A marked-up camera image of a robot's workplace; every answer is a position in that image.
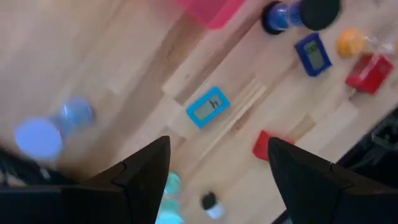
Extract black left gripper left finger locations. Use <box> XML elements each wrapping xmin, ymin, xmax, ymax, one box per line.
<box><xmin>0</xmin><ymin>136</ymin><xmax>171</xmax><ymax>224</ymax></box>

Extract orange cap hourglass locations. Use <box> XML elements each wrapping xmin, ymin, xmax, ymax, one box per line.
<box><xmin>336</xmin><ymin>28</ymin><xmax>398</xmax><ymax>59</ymax></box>

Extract light blue digital timer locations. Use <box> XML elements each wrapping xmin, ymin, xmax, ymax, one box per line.
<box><xmin>185</xmin><ymin>86</ymin><xmax>231</xmax><ymax>130</ymax></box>

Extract dark blue digital timer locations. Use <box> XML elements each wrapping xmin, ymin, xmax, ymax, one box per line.
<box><xmin>294</xmin><ymin>32</ymin><xmax>333</xmax><ymax>78</ymax></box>

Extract small white charger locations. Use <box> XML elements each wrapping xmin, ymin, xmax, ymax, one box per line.
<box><xmin>200</xmin><ymin>192</ymin><xmax>225</xmax><ymax>220</ymax></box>

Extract black metal table frame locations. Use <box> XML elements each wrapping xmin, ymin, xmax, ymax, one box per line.
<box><xmin>335</xmin><ymin>105</ymin><xmax>398</xmax><ymax>190</ymax></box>

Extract lavender cap hourglass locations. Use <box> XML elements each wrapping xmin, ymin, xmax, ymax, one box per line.
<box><xmin>14</xmin><ymin>96</ymin><xmax>96</xmax><ymax>161</ymax></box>

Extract black cap hourglass blue sand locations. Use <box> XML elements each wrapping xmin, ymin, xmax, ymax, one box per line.
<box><xmin>261</xmin><ymin>0</ymin><xmax>342</xmax><ymax>35</ymax></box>

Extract red translucent plastic bin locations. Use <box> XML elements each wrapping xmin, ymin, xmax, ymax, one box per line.
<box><xmin>175</xmin><ymin>0</ymin><xmax>247</xmax><ymax>30</ymax></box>

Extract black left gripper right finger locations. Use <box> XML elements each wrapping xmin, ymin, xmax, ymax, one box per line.
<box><xmin>267</xmin><ymin>138</ymin><xmax>398</xmax><ymax>224</ymax></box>

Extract red wall charger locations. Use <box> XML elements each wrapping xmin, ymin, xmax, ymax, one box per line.
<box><xmin>345</xmin><ymin>53</ymin><xmax>394</xmax><ymax>95</ymax></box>
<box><xmin>252</xmin><ymin>129</ymin><xmax>296</xmax><ymax>162</ymax></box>

